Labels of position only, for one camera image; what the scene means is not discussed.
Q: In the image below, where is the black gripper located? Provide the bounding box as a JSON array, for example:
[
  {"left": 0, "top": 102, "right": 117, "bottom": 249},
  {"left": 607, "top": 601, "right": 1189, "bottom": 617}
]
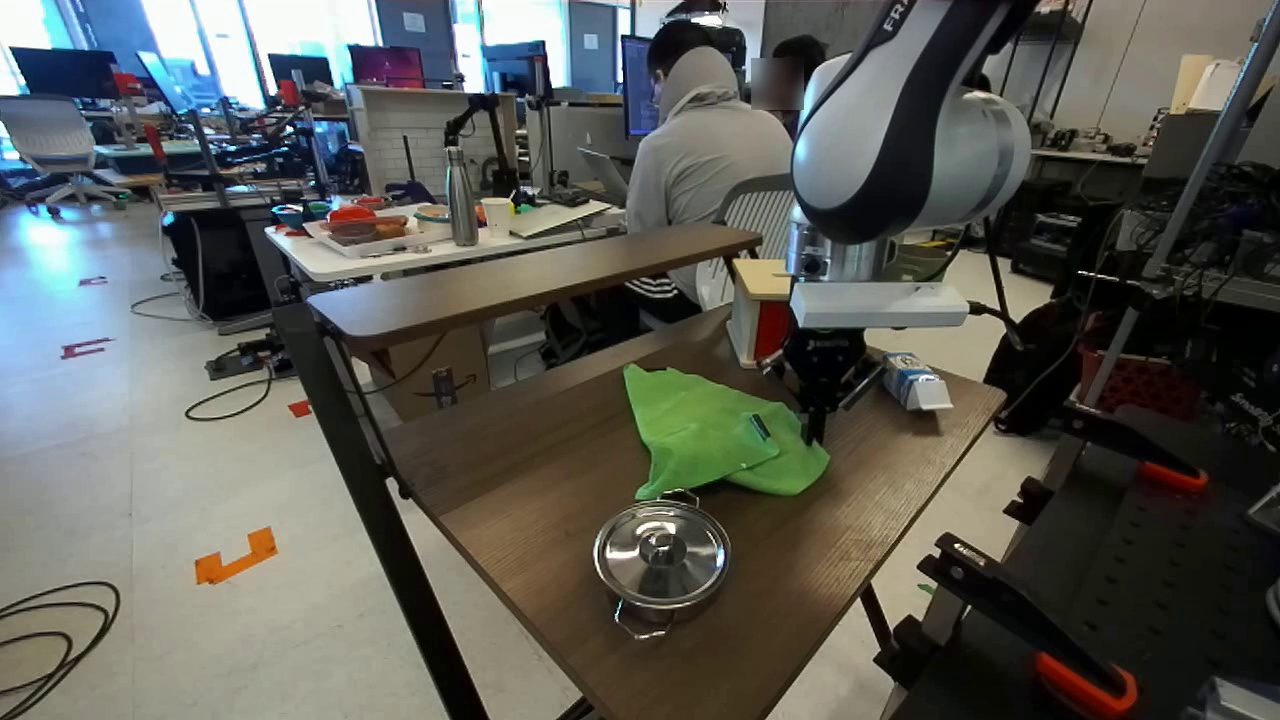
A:
[{"left": 783, "top": 328, "right": 880, "bottom": 442}]

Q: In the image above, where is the green towel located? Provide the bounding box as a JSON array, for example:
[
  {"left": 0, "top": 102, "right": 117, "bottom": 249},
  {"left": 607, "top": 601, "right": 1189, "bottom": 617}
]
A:
[{"left": 624, "top": 364, "right": 831, "bottom": 501}]

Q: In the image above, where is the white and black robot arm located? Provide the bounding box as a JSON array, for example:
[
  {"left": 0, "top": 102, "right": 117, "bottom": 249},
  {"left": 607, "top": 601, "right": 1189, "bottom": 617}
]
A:
[{"left": 783, "top": 0, "right": 1035, "bottom": 438}]

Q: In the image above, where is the blue and white carton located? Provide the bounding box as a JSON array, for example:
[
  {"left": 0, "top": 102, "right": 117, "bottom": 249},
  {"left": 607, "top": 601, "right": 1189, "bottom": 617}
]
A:
[{"left": 884, "top": 352, "right": 950, "bottom": 410}]

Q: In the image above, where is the cream and red box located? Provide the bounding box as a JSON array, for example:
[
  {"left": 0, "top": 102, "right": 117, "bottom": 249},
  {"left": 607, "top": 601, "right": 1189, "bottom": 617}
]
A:
[{"left": 726, "top": 255, "right": 793, "bottom": 368}]

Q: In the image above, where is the steel pot with lid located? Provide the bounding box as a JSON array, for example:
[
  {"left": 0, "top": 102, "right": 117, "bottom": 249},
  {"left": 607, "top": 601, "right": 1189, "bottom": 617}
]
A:
[{"left": 589, "top": 501, "right": 733, "bottom": 642}]

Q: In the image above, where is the person in grey hoodie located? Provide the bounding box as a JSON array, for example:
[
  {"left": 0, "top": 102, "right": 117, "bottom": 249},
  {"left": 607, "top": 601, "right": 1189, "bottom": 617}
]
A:
[{"left": 618, "top": 8, "right": 800, "bottom": 323}]

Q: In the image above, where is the dark wooden shelf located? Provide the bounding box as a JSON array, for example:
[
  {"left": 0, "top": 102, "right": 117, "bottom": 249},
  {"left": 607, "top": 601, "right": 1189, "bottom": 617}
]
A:
[{"left": 306, "top": 224, "right": 761, "bottom": 346}]

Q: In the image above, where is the steel water bottle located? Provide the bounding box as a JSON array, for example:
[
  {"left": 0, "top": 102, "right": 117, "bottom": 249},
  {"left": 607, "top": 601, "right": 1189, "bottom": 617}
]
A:
[{"left": 442, "top": 145, "right": 475, "bottom": 249}]

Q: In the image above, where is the white desk with clutter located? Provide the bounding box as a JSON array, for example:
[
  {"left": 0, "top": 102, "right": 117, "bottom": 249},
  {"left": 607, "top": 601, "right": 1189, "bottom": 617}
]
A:
[{"left": 265, "top": 200, "right": 624, "bottom": 283}]

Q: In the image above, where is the orange handled clamp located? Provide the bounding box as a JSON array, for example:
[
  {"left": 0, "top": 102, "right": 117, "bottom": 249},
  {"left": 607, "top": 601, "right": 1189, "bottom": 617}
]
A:
[{"left": 918, "top": 531, "right": 1139, "bottom": 720}]

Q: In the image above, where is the black floor cable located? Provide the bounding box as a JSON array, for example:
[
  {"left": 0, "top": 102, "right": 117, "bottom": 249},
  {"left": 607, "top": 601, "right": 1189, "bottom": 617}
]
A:
[{"left": 0, "top": 575, "right": 125, "bottom": 720}]

